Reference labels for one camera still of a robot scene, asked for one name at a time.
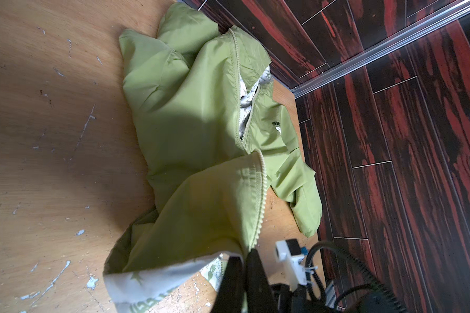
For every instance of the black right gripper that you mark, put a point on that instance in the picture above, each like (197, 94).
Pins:
(295, 302)

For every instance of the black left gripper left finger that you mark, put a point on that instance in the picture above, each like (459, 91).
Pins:
(231, 293)

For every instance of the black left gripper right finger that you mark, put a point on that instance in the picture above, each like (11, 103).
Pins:
(258, 291)

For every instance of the green Snoopy zip jacket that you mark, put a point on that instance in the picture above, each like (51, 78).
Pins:
(215, 142)

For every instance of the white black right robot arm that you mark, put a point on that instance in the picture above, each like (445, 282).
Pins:
(372, 301)

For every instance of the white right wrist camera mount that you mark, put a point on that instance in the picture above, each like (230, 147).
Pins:
(289, 253)

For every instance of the aluminium corner post right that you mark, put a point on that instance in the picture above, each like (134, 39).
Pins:
(415, 31)

